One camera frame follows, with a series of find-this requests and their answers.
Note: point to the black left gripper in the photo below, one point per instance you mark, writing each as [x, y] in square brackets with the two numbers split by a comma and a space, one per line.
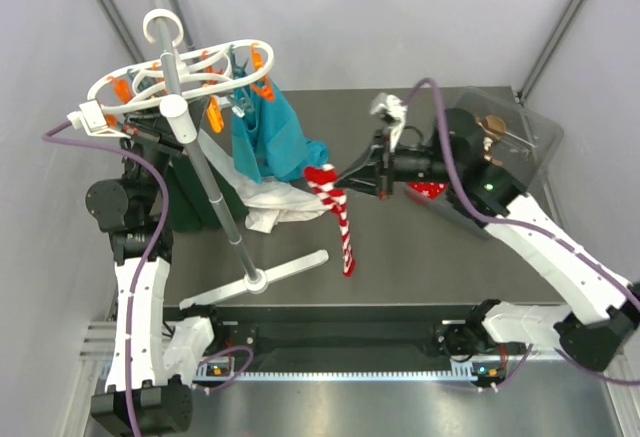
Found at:
[154, 128]

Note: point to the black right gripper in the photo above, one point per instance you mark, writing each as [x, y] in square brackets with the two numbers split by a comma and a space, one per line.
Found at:
[369, 174]

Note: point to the red white striped sock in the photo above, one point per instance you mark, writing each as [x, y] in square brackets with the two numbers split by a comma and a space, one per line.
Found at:
[323, 182]

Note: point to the white round clip hanger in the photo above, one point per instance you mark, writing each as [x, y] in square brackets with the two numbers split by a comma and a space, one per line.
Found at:
[211, 67]

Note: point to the orange clothes peg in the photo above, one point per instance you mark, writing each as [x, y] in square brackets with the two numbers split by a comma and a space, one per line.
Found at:
[214, 115]

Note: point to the teal blue cloth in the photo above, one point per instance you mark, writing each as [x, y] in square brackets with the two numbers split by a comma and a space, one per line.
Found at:
[269, 141]

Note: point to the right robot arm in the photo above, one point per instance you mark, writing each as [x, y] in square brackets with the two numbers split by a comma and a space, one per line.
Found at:
[600, 308]

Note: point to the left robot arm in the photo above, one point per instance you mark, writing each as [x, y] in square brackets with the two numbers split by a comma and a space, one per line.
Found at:
[148, 387]

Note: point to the near grey stand pole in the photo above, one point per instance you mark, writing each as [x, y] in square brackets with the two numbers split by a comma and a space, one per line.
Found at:
[175, 110]

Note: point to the teal green clothes peg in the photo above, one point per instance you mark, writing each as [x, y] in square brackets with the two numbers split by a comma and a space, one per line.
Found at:
[246, 102]

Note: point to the dark green cloth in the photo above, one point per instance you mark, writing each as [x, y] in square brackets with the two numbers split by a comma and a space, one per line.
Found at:
[189, 208]

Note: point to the white cloth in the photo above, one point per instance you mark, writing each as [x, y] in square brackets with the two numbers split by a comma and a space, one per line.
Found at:
[270, 202]

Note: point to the orange peg on teal cloth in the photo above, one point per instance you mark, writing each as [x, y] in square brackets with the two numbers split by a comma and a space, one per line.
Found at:
[264, 88]

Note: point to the brown striped sock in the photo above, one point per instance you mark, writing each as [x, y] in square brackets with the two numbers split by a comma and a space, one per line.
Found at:
[494, 130]

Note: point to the clear plastic bin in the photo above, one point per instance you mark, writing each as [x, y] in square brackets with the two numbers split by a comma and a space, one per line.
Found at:
[530, 142]

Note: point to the near white stand foot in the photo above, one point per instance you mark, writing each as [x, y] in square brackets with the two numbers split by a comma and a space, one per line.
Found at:
[259, 284]

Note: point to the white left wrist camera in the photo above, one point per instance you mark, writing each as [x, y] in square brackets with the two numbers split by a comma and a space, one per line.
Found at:
[91, 119]

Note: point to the aluminium frame rail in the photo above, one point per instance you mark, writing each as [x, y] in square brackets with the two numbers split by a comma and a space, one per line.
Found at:
[290, 343]

